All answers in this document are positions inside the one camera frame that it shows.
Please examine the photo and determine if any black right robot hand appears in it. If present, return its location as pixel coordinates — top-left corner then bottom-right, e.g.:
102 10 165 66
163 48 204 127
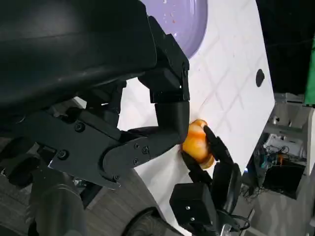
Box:
181 124 243 215

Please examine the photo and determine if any lilac plate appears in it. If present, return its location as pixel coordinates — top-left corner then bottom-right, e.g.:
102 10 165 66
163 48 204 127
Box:
140 0 209 59

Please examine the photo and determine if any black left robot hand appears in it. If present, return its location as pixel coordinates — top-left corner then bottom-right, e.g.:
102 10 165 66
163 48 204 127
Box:
0 0 190 190

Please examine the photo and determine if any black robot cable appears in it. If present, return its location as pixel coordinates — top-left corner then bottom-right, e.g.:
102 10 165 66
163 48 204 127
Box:
221 208 255 233

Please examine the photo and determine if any orange and white bread roll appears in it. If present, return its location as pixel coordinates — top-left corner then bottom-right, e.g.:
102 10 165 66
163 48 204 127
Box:
181 119 215 170

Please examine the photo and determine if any black box under desk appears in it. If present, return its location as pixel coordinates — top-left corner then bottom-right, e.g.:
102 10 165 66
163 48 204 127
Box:
262 161 306 200

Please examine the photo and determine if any green panel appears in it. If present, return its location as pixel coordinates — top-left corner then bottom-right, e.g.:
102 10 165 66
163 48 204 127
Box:
304 36 315 108

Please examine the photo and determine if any tangle of workshop cables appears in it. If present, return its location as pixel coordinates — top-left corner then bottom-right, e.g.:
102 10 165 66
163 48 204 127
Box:
254 140 292 171

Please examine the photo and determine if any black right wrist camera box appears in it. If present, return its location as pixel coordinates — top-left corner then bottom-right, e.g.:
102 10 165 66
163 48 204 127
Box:
169 183 219 230

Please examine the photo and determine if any dark grey robot body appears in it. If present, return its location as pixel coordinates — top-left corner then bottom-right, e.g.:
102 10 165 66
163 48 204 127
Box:
0 137 103 236

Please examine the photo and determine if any black table grommet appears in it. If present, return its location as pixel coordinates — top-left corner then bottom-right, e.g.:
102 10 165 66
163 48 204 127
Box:
255 69 265 87

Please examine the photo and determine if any white workshop desk frame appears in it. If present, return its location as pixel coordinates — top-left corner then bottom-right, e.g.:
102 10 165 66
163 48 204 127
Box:
264 92 315 177

